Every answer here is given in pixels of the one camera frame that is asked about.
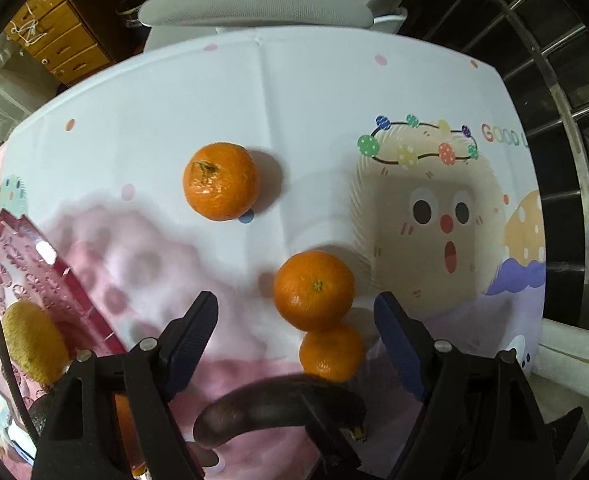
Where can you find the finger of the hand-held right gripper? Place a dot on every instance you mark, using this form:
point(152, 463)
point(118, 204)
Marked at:
point(327, 427)

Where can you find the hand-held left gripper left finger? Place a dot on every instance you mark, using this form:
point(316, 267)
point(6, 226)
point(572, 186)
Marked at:
point(189, 355)

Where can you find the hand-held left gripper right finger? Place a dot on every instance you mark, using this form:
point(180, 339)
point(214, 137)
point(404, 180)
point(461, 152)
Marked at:
point(399, 345)

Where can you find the blackened banana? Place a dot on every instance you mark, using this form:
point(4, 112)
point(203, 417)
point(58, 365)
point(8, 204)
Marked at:
point(259, 405)

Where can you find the orange tangerine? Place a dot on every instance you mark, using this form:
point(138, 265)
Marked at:
point(124, 420)
point(332, 355)
point(221, 181)
point(314, 290)

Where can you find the pink glass fruit plate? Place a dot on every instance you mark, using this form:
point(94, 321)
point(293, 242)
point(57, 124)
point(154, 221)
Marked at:
point(29, 270)

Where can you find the white bed sheet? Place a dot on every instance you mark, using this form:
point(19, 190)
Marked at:
point(574, 360)

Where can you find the cartoon printed tablecloth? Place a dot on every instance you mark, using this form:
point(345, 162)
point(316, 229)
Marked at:
point(324, 110)

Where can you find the metal window railing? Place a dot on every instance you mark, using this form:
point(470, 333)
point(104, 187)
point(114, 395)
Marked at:
point(574, 110)

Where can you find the beige curtain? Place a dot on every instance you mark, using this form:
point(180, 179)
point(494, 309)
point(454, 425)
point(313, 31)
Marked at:
point(4, 90)

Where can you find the wooden drawer cabinet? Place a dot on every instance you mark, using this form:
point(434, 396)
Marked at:
point(69, 45)

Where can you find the dark pot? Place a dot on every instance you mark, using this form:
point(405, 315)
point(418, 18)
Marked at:
point(134, 7)

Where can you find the grey office chair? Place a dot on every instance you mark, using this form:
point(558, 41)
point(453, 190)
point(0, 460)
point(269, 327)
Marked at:
point(254, 5)

